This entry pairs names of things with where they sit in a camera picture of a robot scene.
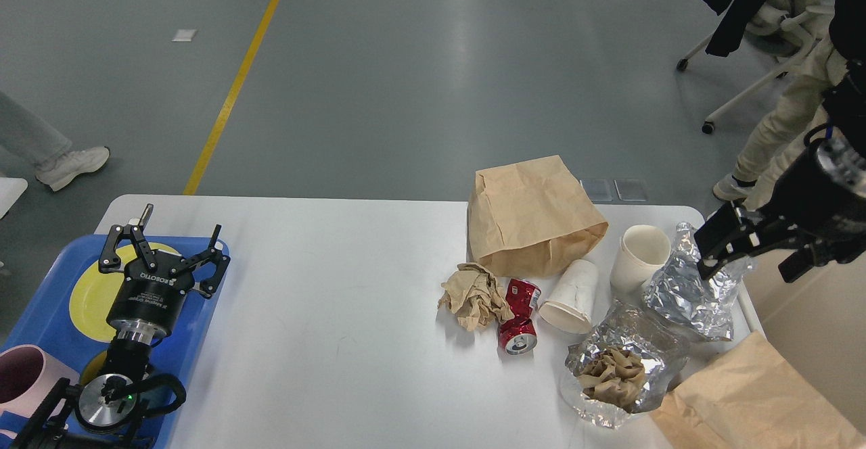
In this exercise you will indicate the clear floor plate left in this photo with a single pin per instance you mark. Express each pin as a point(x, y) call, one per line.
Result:
point(598, 191)

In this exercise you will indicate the dark green mug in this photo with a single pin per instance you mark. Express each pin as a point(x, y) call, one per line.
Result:
point(92, 407)

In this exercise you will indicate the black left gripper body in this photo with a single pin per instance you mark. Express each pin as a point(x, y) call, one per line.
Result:
point(148, 305)

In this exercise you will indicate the brown paper bag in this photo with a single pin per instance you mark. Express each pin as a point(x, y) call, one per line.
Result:
point(751, 397)
point(531, 219)

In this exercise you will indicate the beige plastic bin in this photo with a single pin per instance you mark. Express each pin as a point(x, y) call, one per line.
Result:
point(818, 324)

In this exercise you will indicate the crushed red soda can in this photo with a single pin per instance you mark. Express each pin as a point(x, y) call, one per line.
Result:
point(518, 334)

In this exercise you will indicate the person in beige trousers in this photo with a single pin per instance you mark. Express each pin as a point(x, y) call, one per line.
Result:
point(778, 139)

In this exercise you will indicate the clear floor plate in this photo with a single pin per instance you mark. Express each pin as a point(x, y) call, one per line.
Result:
point(631, 190)
point(598, 191)

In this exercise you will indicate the clear floor plate right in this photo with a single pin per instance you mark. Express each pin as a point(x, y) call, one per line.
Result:
point(631, 190)

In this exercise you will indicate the pink ribbed mug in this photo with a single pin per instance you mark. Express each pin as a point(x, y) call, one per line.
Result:
point(28, 374)

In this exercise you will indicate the small white side table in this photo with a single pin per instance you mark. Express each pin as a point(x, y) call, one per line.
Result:
point(11, 190)

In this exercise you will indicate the yellow plastic plate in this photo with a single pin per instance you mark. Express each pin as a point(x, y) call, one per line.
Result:
point(92, 297)

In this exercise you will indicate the aluminium foil sheet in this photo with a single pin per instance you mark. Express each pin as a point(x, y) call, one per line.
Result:
point(663, 348)

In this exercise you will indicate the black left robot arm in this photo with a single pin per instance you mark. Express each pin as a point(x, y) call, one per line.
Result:
point(55, 423)

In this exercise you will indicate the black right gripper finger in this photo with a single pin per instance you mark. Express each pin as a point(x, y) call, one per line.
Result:
point(733, 232)
point(814, 251)

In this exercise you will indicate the passer-by white shoe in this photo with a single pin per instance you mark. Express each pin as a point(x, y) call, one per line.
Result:
point(51, 154)

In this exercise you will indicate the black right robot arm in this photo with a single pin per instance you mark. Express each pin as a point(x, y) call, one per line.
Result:
point(844, 105)

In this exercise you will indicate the brown paper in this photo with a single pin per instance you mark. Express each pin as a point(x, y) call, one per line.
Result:
point(615, 376)

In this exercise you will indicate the white wheeled chair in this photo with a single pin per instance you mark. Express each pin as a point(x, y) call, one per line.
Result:
point(784, 29)

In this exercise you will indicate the white paper cup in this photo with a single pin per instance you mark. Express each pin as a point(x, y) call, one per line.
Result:
point(569, 307)
point(643, 250)

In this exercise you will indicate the white paper cup upright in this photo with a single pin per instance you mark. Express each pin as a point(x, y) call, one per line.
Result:
point(643, 250)

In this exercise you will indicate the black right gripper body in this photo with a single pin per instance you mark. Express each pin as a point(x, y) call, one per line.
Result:
point(820, 197)

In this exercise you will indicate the blue plastic tray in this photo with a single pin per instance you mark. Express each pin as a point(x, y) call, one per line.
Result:
point(46, 322)

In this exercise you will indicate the crumpled brown paper ball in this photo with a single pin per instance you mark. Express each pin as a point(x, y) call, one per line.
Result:
point(476, 297)

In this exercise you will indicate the crushed clear plastic bottle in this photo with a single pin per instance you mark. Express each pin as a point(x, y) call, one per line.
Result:
point(678, 293)

